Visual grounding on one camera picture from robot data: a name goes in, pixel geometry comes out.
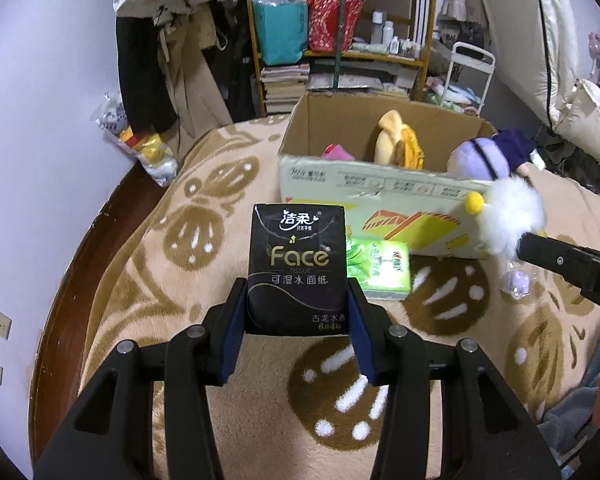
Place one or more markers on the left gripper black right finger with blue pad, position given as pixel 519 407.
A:
pixel 487 433

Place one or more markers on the pink plush in box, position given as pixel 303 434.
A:
pixel 337 152

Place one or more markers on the cream pillow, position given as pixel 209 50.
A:
pixel 579 119

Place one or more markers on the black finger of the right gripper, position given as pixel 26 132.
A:
pixel 578 266

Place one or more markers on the teal bag on shelf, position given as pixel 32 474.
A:
pixel 282 30

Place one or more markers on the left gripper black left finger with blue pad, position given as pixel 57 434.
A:
pixel 107 433

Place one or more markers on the red patterned gift bag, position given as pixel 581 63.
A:
pixel 324 24

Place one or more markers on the yellow dog plush toy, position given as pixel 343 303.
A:
pixel 397 143

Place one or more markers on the green tissue pack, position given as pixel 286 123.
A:
pixel 381 267

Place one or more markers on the cream upright mattress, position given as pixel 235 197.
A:
pixel 535 43

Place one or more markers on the black Face tissue pack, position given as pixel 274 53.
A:
pixel 297 276

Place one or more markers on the beige hanging coat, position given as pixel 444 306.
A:
pixel 192 89

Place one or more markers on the white rolling cart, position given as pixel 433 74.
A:
pixel 460 77

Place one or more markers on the open cardboard box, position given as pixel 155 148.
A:
pixel 424 209

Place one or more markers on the beige patterned blanket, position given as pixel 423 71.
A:
pixel 297 408

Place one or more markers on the stack of books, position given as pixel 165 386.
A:
pixel 283 87

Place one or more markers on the purple white plush doll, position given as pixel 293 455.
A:
pixel 510 207

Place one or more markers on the plastic bag of toys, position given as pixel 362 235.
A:
pixel 149 149

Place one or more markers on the wooden shelf unit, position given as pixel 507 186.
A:
pixel 388 31

